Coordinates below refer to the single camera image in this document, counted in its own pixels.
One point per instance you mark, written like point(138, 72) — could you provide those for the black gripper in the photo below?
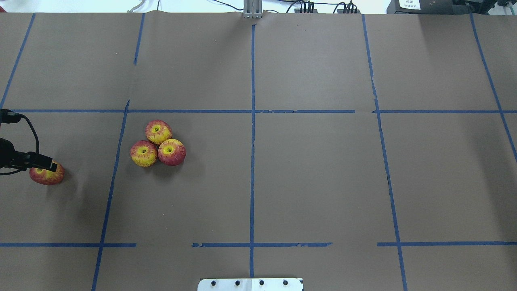
point(35, 160)

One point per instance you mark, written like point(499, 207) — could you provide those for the red yellow lone apple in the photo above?
point(47, 177)

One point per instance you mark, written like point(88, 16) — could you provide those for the red yellow apple left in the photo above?
point(144, 153)

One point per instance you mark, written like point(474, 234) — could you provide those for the red yellow apple back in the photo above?
point(158, 131)

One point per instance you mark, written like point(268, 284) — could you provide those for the red yellow apple front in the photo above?
point(172, 152)

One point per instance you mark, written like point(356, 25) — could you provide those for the brown paper table cover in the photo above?
point(357, 152)

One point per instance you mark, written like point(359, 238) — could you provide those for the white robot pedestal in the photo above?
point(251, 284)

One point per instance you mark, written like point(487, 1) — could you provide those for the aluminium frame post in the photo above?
point(252, 9)

